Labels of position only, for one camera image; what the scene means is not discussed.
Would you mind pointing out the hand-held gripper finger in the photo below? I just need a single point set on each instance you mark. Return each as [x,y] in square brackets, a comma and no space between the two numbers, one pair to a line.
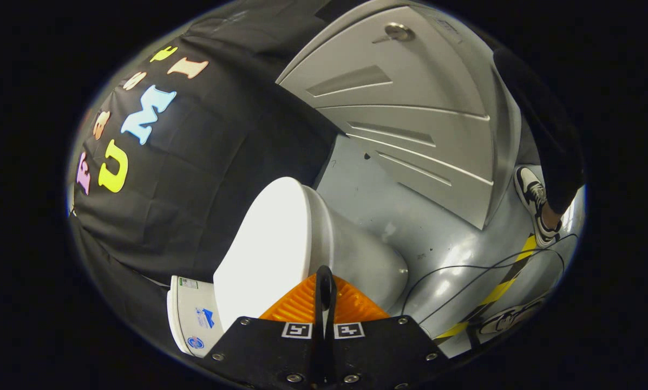
[332,295]
[319,295]

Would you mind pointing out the white toilet lid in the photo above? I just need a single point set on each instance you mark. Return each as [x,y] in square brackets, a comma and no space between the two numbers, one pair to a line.
[269,249]

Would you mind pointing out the white toilet bowl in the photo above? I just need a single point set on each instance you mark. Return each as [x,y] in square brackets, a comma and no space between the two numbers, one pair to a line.
[361,260]

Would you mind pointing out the white toilet tank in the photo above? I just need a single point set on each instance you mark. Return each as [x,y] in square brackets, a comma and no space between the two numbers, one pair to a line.
[194,319]

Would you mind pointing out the yellow and black floor tape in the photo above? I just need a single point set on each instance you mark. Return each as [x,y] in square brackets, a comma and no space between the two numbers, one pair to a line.
[497,292]

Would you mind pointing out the black backdrop cloth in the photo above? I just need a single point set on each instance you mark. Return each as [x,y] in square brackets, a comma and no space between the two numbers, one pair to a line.
[204,162]

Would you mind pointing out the round floor sticker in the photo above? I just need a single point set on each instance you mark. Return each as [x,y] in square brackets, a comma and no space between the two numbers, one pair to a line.
[510,318]

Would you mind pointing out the grey cabinet with white top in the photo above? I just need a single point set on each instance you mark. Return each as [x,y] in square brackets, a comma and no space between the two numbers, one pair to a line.
[410,119]

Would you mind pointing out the black and white sneaker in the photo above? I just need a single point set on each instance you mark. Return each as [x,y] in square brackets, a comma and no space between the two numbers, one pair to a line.
[532,195]

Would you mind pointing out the person's black trouser leg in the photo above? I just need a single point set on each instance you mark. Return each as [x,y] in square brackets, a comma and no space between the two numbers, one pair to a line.
[551,141]

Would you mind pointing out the silver cabinet lock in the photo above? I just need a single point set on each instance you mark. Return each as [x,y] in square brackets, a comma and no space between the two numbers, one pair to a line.
[398,32]

